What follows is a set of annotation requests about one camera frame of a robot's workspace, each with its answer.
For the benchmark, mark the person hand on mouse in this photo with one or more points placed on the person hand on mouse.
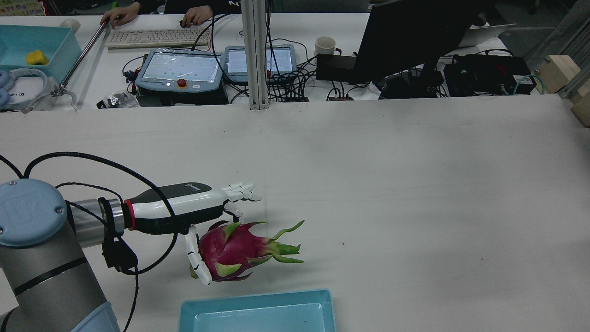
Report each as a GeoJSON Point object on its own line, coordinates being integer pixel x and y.
{"type": "Point", "coordinates": [197, 16]}

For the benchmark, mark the aluminium profile post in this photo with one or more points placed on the aluminium profile post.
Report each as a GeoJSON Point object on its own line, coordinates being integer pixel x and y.
{"type": "Point", "coordinates": [256, 55]}

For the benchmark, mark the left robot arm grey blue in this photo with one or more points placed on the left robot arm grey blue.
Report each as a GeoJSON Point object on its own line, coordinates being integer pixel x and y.
{"type": "Point", "coordinates": [41, 276]}

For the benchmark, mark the light blue plastic box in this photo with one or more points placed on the light blue plastic box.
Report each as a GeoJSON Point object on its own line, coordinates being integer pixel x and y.
{"type": "Point", "coordinates": [258, 318]}

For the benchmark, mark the small wooden block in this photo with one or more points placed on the small wooden block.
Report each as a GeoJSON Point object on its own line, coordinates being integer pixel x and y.
{"type": "Point", "coordinates": [583, 108]}

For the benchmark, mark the person hand holding stick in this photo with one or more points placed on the person hand holding stick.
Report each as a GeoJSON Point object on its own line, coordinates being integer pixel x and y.
{"type": "Point", "coordinates": [122, 14]}

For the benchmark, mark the teal plastic bin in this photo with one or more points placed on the teal plastic bin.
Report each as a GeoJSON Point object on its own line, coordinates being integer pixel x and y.
{"type": "Point", "coordinates": [18, 44]}

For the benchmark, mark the black monitor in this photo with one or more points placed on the black monitor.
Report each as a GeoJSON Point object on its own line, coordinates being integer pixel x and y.
{"type": "Point", "coordinates": [405, 41]}

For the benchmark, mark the large teach pendant red button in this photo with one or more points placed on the large teach pendant red button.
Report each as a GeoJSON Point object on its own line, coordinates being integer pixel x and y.
{"type": "Point", "coordinates": [184, 67]}

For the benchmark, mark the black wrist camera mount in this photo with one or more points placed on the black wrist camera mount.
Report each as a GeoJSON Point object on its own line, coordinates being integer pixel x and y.
{"type": "Point", "coordinates": [117, 253]}

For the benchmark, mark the white keyboard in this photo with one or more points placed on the white keyboard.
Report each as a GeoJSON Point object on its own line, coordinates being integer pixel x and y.
{"type": "Point", "coordinates": [152, 38]}

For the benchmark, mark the slanted aluminium frame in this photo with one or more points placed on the slanted aluminium frame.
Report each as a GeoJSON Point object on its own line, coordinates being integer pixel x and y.
{"type": "Point", "coordinates": [567, 27]}

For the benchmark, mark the black electronics box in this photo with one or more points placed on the black electronics box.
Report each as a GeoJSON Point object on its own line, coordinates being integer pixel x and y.
{"type": "Point", "coordinates": [484, 74]}

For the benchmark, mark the red dragon fruit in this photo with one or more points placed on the red dragon fruit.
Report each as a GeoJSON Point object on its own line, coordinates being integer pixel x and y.
{"type": "Point", "coordinates": [230, 251]}

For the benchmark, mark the white laptop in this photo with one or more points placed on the white laptop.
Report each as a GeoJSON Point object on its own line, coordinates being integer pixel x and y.
{"type": "Point", "coordinates": [484, 34]}

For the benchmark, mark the white mug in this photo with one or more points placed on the white mug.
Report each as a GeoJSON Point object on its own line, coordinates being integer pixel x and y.
{"type": "Point", "coordinates": [325, 46]}

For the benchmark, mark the black case under pendant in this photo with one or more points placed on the black case under pendant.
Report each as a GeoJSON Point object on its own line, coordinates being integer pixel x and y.
{"type": "Point", "coordinates": [184, 99]}

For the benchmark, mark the metal grabber stick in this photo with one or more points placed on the metal grabber stick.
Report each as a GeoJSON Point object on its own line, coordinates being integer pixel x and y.
{"type": "Point", "coordinates": [83, 55]}

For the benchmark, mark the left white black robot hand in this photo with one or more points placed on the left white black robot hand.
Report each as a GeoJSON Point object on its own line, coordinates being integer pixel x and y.
{"type": "Point", "coordinates": [184, 203]}

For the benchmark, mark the black hub orange ports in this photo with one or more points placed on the black hub orange ports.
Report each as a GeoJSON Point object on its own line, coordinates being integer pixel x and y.
{"type": "Point", "coordinates": [297, 98]}
{"type": "Point", "coordinates": [340, 97]}

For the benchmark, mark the yellow toy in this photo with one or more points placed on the yellow toy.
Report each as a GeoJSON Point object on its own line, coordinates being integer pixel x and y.
{"type": "Point", "coordinates": [37, 57]}

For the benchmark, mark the large wooden block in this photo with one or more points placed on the large wooden block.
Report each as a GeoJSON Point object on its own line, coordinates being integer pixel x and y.
{"type": "Point", "coordinates": [557, 74]}

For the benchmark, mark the plastic bag black parts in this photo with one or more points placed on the plastic bag black parts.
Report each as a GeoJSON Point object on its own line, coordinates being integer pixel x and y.
{"type": "Point", "coordinates": [117, 100]}

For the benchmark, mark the black box under mug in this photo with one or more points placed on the black box under mug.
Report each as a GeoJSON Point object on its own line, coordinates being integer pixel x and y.
{"type": "Point", "coordinates": [336, 69]}

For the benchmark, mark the colourful printed card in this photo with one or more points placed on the colourful printed card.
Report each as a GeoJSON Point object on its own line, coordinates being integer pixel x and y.
{"type": "Point", "coordinates": [20, 7]}

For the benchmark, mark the white headset blue pads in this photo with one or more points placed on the white headset blue pads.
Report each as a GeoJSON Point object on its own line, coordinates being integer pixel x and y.
{"type": "Point", "coordinates": [27, 102]}

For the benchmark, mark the small teach pendant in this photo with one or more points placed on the small teach pendant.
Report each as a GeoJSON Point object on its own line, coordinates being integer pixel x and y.
{"type": "Point", "coordinates": [281, 60]}

